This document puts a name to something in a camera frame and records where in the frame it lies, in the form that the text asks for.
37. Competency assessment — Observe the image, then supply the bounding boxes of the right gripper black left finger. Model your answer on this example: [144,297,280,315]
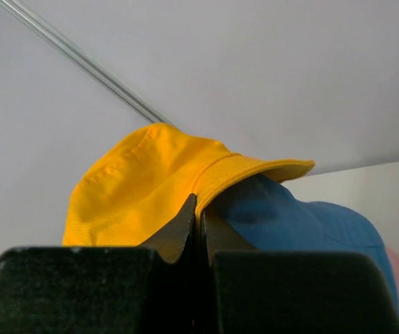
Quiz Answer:
[0,194,196,333]

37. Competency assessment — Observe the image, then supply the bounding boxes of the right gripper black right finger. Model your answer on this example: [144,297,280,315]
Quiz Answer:
[199,210,399,333]

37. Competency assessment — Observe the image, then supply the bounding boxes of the light blue bucket hat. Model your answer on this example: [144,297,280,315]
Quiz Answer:
[212,174,399,306]

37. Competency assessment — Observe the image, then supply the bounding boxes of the yellow hat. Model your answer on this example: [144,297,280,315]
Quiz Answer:
[63,123,315,246]

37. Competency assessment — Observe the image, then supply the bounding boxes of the left aluminium frame post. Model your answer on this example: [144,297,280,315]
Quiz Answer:
[0,0,173,125]

